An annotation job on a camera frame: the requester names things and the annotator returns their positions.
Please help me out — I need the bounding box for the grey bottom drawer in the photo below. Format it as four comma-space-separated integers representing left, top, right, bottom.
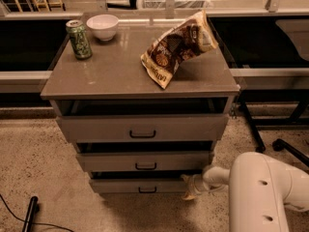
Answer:
89, 169, 202, 193

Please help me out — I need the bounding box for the black floor cable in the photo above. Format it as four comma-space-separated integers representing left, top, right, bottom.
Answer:
0, 193, 75, 232

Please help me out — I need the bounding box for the grey drawer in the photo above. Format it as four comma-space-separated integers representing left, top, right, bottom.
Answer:
89, 169, 202, 193
76, 141, 213, 172
51, 97, 232, 143

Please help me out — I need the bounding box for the green soda can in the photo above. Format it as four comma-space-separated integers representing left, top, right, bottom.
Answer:
66, 19, 93, 60

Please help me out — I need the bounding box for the grey middle drawer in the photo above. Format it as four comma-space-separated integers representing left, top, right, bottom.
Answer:
76, 141, 213, 172

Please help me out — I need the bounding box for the black table leg frame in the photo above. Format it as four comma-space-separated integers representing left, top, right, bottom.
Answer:
239, 99, 309, 153

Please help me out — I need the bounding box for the grey top drawer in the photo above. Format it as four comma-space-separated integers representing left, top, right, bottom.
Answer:
51, 97, 232, 143

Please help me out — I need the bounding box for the grey drawer cabinet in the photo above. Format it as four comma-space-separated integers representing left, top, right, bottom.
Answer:
40, 11, 241, 198

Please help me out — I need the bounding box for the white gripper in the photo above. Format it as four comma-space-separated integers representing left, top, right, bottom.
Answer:
181, 174, 211, 201

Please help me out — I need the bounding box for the black office chair base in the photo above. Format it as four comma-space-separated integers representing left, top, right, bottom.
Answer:
272, 138, 309, 167

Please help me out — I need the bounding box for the brown chip bag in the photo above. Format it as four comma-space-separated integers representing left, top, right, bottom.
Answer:
141, 10, 218, 89

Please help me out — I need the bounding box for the wire basket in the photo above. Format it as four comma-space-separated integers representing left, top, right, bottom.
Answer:
137, 0, 213, 10

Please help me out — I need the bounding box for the black stand leg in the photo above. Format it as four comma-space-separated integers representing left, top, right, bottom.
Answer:
22, 196, 40, 232

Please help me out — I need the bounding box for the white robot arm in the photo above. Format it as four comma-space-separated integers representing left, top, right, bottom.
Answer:
182, 152, 309, 232

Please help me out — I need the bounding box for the white bowl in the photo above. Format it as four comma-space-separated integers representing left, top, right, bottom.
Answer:
86, 14, 119, 42

